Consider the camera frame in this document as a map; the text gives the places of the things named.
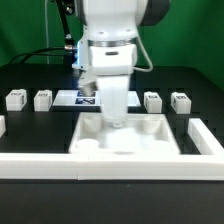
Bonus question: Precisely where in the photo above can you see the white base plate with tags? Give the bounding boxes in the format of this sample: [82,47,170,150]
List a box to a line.
[53,90,141,107]

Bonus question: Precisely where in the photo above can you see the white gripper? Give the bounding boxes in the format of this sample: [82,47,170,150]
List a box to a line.
[97,75,130,128]

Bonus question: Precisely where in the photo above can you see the white square table top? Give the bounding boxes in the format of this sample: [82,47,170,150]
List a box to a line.
[69,112,180,155]

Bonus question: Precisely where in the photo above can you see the black cable on table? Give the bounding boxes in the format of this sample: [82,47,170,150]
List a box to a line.
[7,46,78,65]

